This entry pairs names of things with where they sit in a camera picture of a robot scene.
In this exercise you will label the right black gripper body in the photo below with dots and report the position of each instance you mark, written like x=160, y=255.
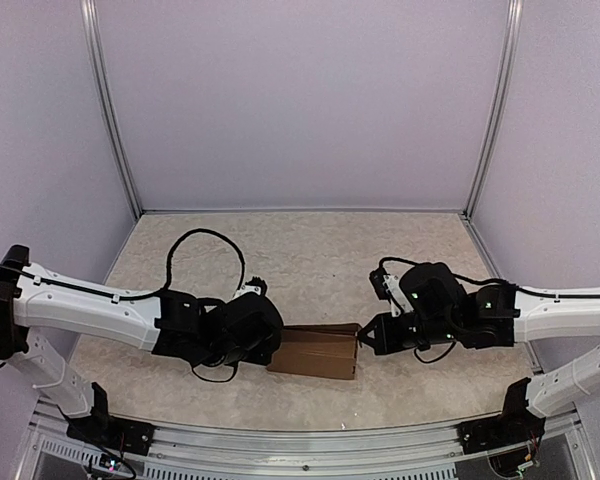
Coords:
x=404, y=339

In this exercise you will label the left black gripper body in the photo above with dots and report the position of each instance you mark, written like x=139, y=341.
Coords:
x=260, y=355

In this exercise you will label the brown cardboard box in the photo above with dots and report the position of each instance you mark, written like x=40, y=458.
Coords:
x=320, y=351

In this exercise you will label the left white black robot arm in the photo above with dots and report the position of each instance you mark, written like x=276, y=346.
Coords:
x=168, y=323

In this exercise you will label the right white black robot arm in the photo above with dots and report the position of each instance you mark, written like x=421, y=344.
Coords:
x=431, y=305

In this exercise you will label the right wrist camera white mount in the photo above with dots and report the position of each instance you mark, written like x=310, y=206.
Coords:
x=379, y=279

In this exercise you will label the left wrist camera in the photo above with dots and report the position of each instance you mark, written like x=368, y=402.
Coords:
x=255, y=285

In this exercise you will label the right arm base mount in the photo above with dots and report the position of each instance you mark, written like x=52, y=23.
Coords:
x=499, y=431

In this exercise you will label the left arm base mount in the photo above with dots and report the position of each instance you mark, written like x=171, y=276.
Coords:
x=119, y=434

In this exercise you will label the front aluminium frame rail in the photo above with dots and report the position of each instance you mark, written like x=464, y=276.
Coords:
x=426, y=451

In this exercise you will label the right aluminium corner post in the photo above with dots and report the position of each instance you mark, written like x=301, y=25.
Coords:
x=497, y=108

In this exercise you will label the aluminium corner post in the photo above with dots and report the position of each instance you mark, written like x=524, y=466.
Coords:
x=497, y=108
x=97, y=60

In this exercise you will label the left aluminium corner post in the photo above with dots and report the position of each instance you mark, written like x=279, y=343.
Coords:
x=97, y=60

